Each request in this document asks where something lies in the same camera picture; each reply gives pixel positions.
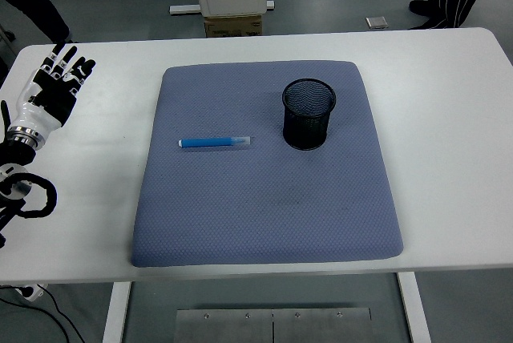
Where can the black mesh pen holder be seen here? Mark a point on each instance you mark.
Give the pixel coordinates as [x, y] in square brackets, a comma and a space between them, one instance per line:
[306, 126]

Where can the small grey floor plate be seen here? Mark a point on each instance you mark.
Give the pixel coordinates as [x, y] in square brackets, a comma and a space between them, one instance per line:
[376, 23]

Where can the white table leg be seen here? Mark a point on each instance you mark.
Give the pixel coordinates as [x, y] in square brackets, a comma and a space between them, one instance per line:
[116, 311]
[414, 311]

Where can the person in dark trousers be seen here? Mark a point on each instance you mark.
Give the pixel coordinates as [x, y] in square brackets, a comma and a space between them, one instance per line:
[32, 2]

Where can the white base bar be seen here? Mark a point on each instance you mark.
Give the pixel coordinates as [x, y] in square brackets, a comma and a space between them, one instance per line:
[184, 9]

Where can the brown cardboard box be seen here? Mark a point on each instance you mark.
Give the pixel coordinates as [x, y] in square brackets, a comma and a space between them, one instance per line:
[232, 27]

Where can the blue marker with clear cap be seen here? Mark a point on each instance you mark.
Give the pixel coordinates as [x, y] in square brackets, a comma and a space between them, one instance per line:
[208, 142]

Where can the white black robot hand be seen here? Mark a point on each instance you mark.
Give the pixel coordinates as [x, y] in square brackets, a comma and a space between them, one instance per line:
[48, 94]

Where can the blue-grey textured mat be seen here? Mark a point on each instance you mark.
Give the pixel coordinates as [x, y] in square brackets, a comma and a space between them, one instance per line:
[260, 207]

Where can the white power strip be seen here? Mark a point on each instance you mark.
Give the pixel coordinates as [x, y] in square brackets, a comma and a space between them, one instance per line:
[32, 292]

